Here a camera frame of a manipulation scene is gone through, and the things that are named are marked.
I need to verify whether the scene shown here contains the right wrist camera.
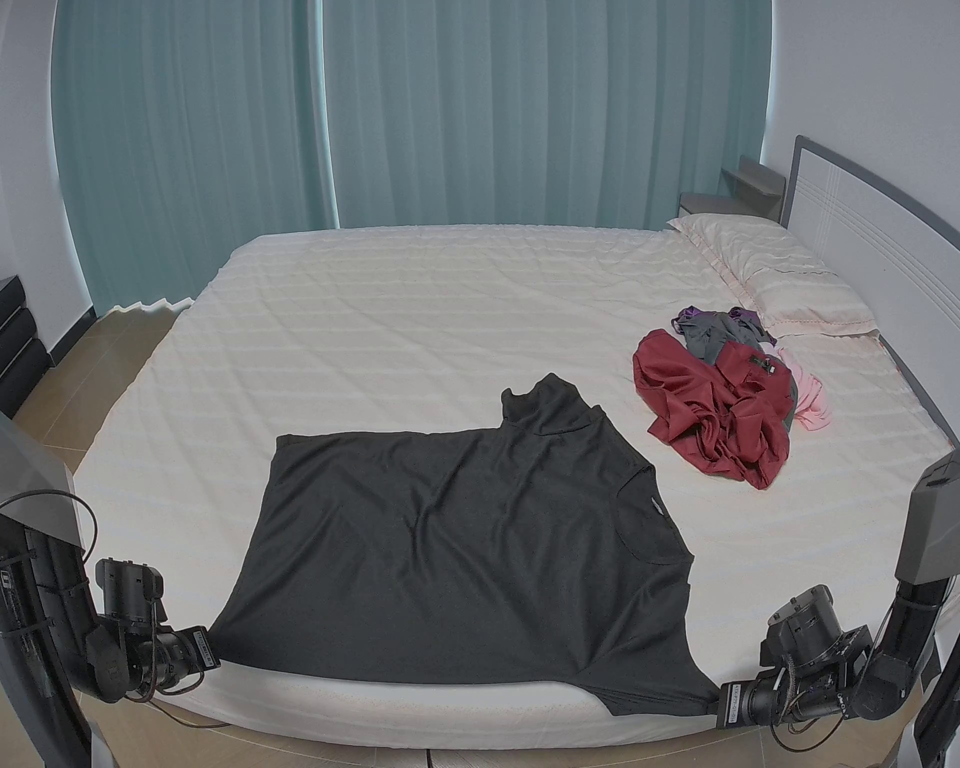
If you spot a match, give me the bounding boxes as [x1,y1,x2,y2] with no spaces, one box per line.
[759,585,837,665]

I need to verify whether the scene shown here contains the black chest of drawers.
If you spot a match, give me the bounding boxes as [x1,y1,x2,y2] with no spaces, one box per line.
[0,273,54,417]

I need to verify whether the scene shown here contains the black T-shirt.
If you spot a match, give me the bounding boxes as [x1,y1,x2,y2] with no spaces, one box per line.
[210,372,720,717]

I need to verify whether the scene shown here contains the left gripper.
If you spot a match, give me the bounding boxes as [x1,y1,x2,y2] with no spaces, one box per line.
[153,624,224,680]

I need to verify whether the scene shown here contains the bed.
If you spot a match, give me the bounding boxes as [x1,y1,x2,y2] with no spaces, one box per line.
[71,135,960,751]

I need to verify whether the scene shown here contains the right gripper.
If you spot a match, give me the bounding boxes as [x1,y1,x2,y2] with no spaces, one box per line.
[716,673,798,730]

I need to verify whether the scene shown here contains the blue-green curtain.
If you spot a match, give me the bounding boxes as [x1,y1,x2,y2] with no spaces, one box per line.
[48,0,339,312]
[318,0,774,230]

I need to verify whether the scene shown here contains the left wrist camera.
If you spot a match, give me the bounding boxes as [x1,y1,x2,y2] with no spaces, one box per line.
[93,556,168,627]

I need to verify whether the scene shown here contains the cream pillow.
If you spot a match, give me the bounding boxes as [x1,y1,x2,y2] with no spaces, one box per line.
[666,212,880,339]

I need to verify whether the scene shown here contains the pink garment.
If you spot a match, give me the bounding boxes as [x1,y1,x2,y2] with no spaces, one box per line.
[776,345,832,435]

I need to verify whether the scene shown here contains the grey and purple garment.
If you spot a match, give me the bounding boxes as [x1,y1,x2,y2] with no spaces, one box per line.
[671,305,772,366]

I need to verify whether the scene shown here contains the black cable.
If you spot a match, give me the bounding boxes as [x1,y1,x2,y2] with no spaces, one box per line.
[0,489,100,562]
[142,693,234,730]

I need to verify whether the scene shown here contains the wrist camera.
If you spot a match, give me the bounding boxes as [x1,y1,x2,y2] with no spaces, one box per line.
[759,585,837,665]
[93,556,168,627]

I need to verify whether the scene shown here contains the dark red garment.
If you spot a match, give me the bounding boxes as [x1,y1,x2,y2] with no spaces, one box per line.
[632,327,798,492]

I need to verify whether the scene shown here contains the grey bedside table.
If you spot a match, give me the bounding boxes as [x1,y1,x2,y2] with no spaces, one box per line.
[678,155,787,222]

